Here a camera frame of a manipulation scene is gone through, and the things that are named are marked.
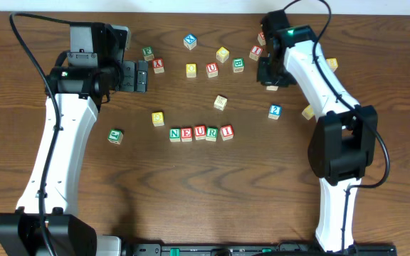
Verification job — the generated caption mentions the blue P wooden block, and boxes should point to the blue P wooden block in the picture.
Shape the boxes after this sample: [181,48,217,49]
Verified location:
[266,85,279,91]

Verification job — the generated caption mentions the green N wooden block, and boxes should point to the green N wooden block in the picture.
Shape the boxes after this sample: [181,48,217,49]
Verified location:
[169,128,181,142]

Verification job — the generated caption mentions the red i block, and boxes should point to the red i block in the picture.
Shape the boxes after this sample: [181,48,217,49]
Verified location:
[220,125,234,141]
[249,46,263,61]

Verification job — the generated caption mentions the red E wooden block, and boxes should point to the red E wooden block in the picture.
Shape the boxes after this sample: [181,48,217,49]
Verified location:
[180,127,193,142]

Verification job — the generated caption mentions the green R wooden block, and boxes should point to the green R wooden block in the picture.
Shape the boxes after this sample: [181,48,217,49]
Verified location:
[206,127,219,142]

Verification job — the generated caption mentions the red u block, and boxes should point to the red u block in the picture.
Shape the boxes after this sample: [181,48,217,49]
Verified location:
[206,63,219,78]
[194,125,206,140]

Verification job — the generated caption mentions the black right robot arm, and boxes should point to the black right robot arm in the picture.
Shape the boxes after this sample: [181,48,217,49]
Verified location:
[258,24,380,252]

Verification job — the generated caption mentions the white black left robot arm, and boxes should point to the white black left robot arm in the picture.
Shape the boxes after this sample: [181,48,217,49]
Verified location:
[0,60,148,255]

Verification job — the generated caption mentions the green F wooden block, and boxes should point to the green F wooden block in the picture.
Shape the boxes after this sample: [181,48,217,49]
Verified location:
[142,46,154,61]

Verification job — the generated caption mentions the red X wooden block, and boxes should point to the red X wooden block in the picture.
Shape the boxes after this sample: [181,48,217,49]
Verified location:
[152,58,164,74]

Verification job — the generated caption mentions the green B wooden block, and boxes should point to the green B wooden block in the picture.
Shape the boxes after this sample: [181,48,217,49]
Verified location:
[232,58,245,73]

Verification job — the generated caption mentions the red H wooden block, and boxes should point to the red H wooden block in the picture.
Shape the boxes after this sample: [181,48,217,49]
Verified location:
[258,32,266,46]

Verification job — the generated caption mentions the blue 2 wooden block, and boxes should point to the blue 2 wooden block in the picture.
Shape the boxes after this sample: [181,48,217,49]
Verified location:
[268,105,282,119]

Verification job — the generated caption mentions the yellow G wooden block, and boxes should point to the yellow G wooden block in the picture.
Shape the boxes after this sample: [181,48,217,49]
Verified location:
[152,112,164,127]

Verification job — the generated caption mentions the yellow block upper middle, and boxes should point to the yellow block upper middle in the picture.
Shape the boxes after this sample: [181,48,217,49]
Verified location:
[216,46,230,63]

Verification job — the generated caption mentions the yellow S wooden block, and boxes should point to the yellow S wooden block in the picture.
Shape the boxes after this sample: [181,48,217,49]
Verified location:
[302,105,315,120]

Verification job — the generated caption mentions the yellow O wooden block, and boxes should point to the yellow O wooden block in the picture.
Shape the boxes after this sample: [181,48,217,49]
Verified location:
[186,63,197,78]

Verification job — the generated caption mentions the plain wood top block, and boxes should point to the plain wood top block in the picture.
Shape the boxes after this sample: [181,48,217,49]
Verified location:
[214,95,228,111]

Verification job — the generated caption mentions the yellow 8 wooden block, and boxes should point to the yellow 8 wooden block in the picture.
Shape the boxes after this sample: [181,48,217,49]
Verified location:
[326,58,339,72]

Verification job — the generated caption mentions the green J wooden block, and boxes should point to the green J wooden block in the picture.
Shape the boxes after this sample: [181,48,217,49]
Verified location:
[107,129,124,144]

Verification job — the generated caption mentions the blue X wooden block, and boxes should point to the blue X wooden block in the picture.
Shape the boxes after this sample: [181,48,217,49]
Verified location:
[183,33,197,50]

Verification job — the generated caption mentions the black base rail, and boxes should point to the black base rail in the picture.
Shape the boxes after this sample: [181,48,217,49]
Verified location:
[122,242,398,256]

